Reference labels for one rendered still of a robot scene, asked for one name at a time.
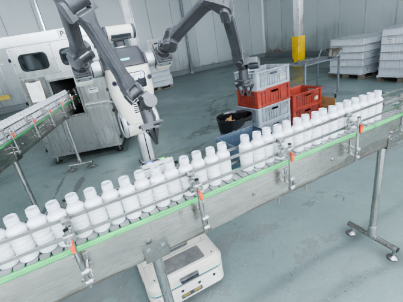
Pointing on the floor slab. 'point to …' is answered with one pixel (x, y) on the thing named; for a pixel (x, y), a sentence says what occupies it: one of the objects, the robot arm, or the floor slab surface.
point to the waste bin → (227, 126)
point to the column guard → (298, 48)
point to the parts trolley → (318, 70)
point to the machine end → (61, 49)
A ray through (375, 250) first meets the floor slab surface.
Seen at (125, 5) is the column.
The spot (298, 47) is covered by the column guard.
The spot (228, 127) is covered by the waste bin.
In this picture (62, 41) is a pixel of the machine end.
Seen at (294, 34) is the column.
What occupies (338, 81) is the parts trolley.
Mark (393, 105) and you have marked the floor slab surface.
